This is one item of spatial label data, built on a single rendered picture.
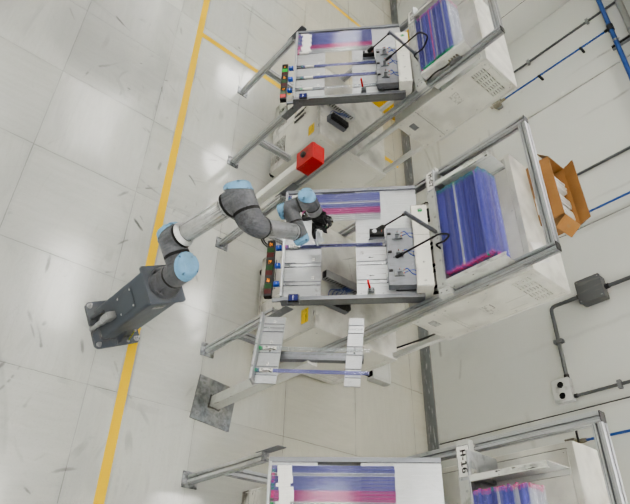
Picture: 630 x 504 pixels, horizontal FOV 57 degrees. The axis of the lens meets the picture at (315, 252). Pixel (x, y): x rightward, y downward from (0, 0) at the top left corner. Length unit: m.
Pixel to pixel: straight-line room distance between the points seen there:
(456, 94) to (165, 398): 2.48
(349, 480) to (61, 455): 1.29
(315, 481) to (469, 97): 2.47
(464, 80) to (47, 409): 2.89
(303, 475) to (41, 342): 1.38
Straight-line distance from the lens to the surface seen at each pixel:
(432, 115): 3.92
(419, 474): 2.57
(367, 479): 2.54
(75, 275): 3.22
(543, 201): 2.69
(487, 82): 3.81
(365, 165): 4.21
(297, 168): 3.57
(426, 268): 2.84
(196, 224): 2.50
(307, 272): 2.94
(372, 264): 2.94
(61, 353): 3.05
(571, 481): 2.43
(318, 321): 3.14
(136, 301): 2.79
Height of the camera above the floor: 2.74
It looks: 39 degrees down
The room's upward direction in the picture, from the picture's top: 58 degrees clockwise
